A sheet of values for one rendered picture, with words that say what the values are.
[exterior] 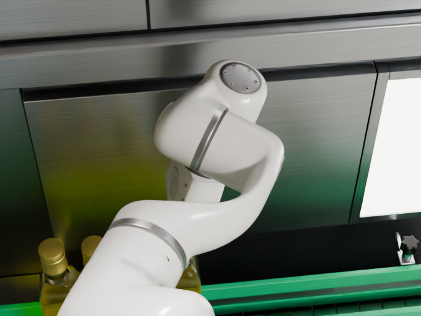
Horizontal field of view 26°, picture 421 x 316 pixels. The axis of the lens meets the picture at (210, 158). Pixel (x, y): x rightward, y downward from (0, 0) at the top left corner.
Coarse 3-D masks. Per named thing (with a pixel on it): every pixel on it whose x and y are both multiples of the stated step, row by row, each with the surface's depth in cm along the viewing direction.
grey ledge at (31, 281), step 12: (12, 276) 153; (24, 276) 153; (36, 276) 153; (0, 288) 151; (12, 288) 151; (24, 288) 151; (36, 288) 151; (0, 300) 150; (12, 300) 150; (24, 300) 150; (36, 300) 150
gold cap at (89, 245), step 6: (84, 240) 123; (90, 240) 123; (96, 240) 123; (84, 246) 123; (90, 246) 123; (96, 246) 123; (84, 252) 122; (90, 252) 122; (84, 258) 123; (84, 264) 125
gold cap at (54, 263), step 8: (48, 240) 123; (56, 240) 123; (40, 248) 122; (48, 248) 122; (56, 248) 122; (40, 256) 122; (48, 256) 122; (56, 256) 122; (64, 256) 124; (48, 264) 123; (56, 264) 123; (64, 264) 124; (48, 272) 124; (56, 272) 124
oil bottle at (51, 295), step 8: (40, 272) 130; (72, 272) 129; (40, 280) 128; (72, 280) 128; (40, 288) 128; (48, 288) 127; (56, 288) 127; (64, 288) 127; (40, 296) 128; (48, 296) 127; (56, 296) 127; (64, 296) 127; (48, 304) 128; (56, 304) 128; (48, 312) 129; (56, 312) 130
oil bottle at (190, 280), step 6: (192, 258) 130; (192, 264) 129; (198, 264) 131; (186, 270) 129; (192, 270) 129; (198, 270) 130; (186, 276) 128; (192, 276) 129; (198, 276) 129; (180, 282) 129; (186, 282) 129; (192, 282) 129; (198, 282) 129; (180, 288) 130; (186, 288) 130; (192, 288) 130; (198, 288) 130
